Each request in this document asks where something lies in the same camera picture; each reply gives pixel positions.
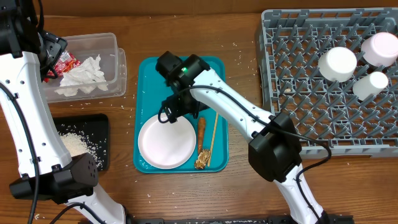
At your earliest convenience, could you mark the red snack wrapper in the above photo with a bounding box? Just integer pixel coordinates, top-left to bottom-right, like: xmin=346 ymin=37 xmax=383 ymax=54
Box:
xmin=44 ymin=50 xmax=81 ymax=82

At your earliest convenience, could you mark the wooden chopstick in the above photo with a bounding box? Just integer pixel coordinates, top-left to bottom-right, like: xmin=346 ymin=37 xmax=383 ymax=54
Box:
xmin=207 ymin=113 xmax=219 ymax=167

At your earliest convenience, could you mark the large pink plate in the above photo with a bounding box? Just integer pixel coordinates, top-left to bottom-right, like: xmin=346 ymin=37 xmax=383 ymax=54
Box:
xmin=137 ymin=113 xmax=197 ymax=169

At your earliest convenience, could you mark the white napkin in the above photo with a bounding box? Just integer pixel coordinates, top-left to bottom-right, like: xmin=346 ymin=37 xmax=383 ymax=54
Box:
xmin=55 ymin=55 xmax=108 ymax=96

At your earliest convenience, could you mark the pile of white rice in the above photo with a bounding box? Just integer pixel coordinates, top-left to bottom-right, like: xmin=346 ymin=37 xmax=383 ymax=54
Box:
xmin=56 ymin=123 xmax=109 ymax=171

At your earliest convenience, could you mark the pale green bowl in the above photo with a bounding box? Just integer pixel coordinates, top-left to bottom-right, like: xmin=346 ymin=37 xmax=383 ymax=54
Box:
xmin=318 ymin=47 xmax=357 ymax=83

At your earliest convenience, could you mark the white plastic cup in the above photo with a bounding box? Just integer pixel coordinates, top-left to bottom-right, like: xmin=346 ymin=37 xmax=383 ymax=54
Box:
xmin=353 ymin=72 xmax=389 ymax=101

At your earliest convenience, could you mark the small pink bowl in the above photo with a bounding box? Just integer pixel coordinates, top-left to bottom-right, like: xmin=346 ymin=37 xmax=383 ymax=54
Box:
xmin=361 ymin=32 xmax=397 ymax=67

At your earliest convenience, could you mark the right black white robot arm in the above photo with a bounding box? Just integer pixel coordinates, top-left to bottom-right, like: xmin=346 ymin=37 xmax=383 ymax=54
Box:
xmin=155 ymin=52 xmax=330 ymax=223

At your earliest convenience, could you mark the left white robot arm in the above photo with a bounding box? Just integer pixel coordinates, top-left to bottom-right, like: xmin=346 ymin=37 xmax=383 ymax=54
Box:
xmin=1 ymin=0 xmax=133 ymax=223

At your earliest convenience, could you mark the grey dishwasher rack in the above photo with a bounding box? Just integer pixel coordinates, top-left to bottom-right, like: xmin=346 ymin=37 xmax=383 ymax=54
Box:
xmin=256 ymin=7 xmax=397 ymax=159

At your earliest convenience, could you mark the brown carrot-shaped food piece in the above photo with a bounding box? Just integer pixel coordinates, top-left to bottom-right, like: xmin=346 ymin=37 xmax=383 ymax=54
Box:
xmin=197 ymin=117 xmax=206 ymax=154

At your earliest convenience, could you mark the crumbly granola food piece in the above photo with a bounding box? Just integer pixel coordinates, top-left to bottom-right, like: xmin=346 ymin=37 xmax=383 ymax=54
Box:
xmin=194 ymin=149 xmax=211 ymax=170

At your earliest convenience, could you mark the clear plastic bin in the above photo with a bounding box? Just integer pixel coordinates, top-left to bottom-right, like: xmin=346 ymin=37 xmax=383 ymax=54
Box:
xmin=42 ymin=33 xmax=127 ymax=103

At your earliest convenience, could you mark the teal plastic serving tray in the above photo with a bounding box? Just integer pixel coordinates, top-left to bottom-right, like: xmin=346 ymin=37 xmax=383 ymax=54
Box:
xmin=133 ymin=57 xmax=229 ymax=174

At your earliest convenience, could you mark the black plastic tray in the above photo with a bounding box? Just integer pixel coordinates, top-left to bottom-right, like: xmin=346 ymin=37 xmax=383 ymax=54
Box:
xmin=53 ymin=114 xmax=110 ymax=163

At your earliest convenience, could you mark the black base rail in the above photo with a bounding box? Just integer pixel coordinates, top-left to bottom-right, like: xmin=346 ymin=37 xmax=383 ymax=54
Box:
xmin=136 ymin=214 xmax=355 ymax=224

